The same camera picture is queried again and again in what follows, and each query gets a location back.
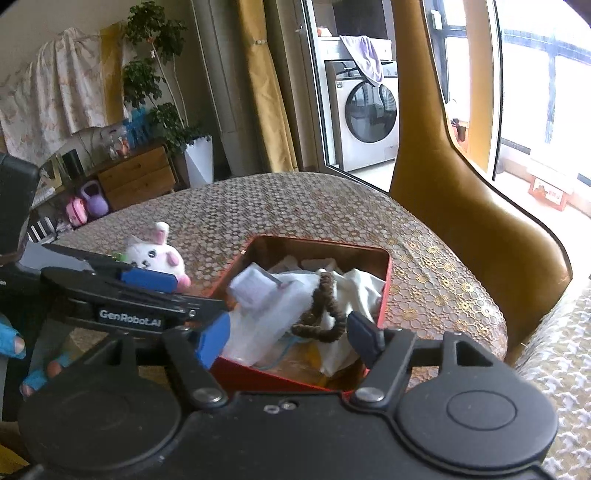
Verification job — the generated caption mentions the blue bottles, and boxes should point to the blue bottles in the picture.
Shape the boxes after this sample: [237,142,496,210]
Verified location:
[122,113,153,148]

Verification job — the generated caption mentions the wooden drawer cabinet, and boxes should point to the wooden drawer cabinet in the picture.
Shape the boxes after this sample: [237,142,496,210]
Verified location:
[97,145,179,212]

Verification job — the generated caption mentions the gold curtain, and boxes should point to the gold curtain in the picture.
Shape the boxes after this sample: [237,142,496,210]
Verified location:
[238,0,298,174]

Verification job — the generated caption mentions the tan leather chair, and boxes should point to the tan leather chair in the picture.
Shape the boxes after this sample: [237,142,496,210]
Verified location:
[390,0,573,365]

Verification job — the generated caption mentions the white plush bunny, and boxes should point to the white plush bunny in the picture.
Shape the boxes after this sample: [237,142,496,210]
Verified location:
[122,222,192,292]

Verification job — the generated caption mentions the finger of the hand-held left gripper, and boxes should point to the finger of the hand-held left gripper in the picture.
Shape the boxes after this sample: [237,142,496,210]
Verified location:
[41,268,230,324]
[41,243,181,293]

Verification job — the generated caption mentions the purple kettlebell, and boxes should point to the purple kettlebell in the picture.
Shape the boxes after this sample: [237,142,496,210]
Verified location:
[79,181,110,217]

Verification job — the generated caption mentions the floral sheet cover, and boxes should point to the floral sheet cover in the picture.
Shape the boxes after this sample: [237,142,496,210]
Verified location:
[0,27,131,160]

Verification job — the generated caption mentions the white paper packet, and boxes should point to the white paper packet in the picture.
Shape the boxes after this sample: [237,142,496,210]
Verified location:
[228,263,283,315]

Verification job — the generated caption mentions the beige standing air conditioner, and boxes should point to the beige standing air conditioner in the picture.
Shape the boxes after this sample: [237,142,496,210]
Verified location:
[191,0,250,180]

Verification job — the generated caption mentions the person's left hand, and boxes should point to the person's left hand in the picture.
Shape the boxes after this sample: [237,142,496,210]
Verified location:
[0,316,75,398]

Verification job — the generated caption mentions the red tin box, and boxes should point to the red tin box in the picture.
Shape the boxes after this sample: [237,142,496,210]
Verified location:
[203,234,393,394]

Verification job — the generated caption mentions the purple cloth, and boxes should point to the purple cloth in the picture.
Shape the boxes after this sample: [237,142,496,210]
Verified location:
[341,34,384,88]

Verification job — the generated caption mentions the green potted plant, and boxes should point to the green potted plant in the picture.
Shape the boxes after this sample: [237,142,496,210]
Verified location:
[122,2,213,154]

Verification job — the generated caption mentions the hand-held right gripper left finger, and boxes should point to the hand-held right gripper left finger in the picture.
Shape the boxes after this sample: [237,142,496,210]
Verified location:
[69,311,232,408]

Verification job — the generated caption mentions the silver washing machine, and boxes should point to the silver washing machine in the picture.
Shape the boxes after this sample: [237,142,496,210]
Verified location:
[324,58,400,172]

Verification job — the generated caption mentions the pink kettlebell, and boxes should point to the pink kettlebell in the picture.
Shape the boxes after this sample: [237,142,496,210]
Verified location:
[65,198,88,227]

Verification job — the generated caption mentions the houndstooth seat cushion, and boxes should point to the houndstooth seat cushion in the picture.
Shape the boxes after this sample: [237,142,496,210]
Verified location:
[512,281,591,480]

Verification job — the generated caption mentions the clear plastic bag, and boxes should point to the clear plastic bag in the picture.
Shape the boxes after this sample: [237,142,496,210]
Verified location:
[222,272,319,366]

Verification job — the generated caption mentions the brown hair scrunchie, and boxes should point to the brown hair scrunchie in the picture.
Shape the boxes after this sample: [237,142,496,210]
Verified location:
[292,271,348,344]

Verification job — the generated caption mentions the white smooth cloth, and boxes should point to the white smooth cloth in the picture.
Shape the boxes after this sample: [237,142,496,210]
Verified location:
[318,268,386,376]

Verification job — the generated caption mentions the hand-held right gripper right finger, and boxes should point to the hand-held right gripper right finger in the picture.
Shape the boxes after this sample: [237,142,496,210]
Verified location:
[347,311,513,408]

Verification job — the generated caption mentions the red printed cardboard box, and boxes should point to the red printed cardboard box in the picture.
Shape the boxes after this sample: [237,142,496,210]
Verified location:
[529,173,573,212]

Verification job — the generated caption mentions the glass sliding door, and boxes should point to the glass sliding door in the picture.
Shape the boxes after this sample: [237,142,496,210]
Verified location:
[302,0,402,191]

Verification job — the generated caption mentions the white planter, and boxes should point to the white planter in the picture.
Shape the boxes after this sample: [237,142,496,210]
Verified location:
[185,136,215,188]

